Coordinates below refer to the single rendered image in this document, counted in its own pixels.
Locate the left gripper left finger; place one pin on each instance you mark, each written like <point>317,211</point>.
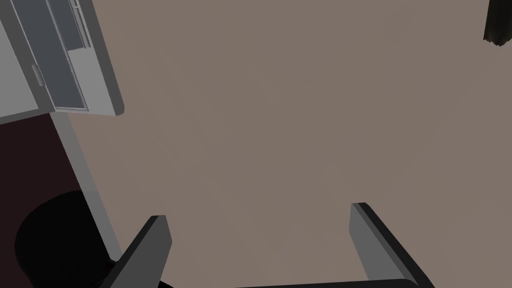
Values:
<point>146,256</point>

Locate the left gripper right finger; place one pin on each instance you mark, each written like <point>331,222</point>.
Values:
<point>378,252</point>

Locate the black round shape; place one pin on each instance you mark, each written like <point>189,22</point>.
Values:
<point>60,240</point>

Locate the grey framed window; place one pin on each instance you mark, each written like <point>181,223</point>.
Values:
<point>90,76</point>

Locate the black hanging cloth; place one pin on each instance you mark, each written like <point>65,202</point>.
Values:
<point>500,22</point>

